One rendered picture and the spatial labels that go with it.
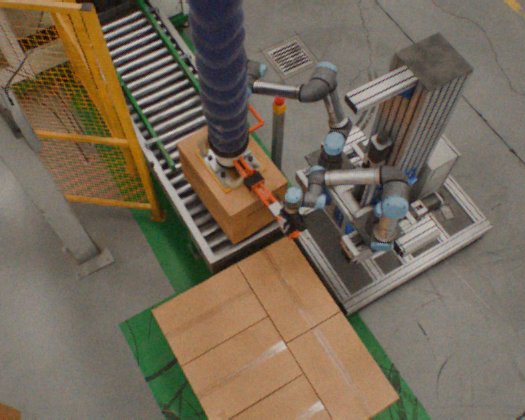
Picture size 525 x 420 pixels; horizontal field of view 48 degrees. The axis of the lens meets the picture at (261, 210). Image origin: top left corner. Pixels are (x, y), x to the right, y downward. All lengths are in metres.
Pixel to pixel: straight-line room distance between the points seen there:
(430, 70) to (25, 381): 3.22
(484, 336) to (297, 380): 1.50
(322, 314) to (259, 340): 0.42
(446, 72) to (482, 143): 2.47
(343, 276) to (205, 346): 1.12
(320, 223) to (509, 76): 2.32
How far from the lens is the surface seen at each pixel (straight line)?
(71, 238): 4.12
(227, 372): 3.54
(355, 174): 2.83
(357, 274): 4.12
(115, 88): 3.22
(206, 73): 2.67
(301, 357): 3.56
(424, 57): 2.75
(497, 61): 5.73
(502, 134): 5.25
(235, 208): 3.30
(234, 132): 3.04
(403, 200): 2.72
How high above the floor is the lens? 4.02
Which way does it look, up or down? 63 degrees down
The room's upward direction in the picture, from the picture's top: straight up
